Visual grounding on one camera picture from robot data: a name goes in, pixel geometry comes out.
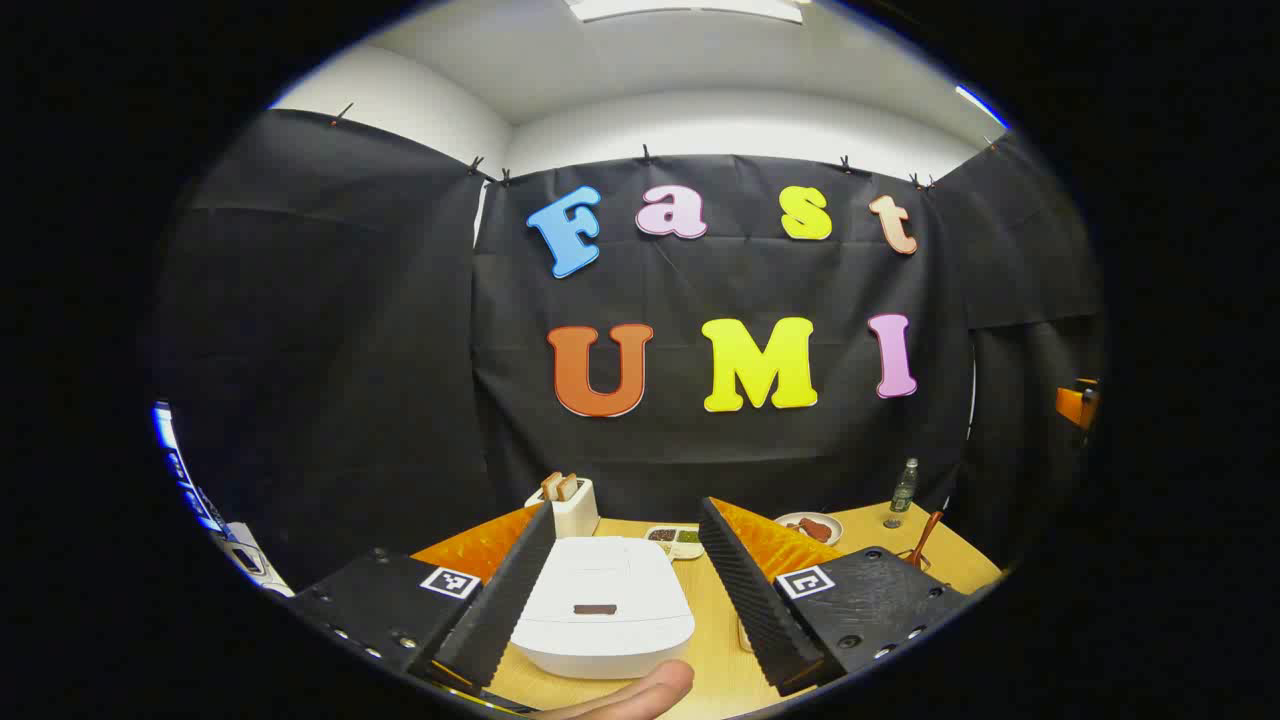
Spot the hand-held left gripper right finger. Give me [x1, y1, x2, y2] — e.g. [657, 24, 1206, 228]
[697, 496, 976, 698]

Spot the white toaster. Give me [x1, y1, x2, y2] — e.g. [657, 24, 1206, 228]
[525, 478, 601, 541]

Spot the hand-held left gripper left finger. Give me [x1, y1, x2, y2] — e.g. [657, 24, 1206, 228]
[285, 503, 557, 696]

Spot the white round plate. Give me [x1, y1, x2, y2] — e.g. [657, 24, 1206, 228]
[775, 512, 844, 547]

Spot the white rice cooker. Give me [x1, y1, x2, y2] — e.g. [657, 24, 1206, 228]
[510, 536, 696, 681]

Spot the ceiling light panel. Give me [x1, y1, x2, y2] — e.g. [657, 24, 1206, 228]
[565, 0, 806, 25]

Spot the brown wooden spoon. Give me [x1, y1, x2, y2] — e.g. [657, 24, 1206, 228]
[905, 510, 946, 571]

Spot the white divided grain dish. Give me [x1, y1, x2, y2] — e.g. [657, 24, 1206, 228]
[645, 525, 706, 561]

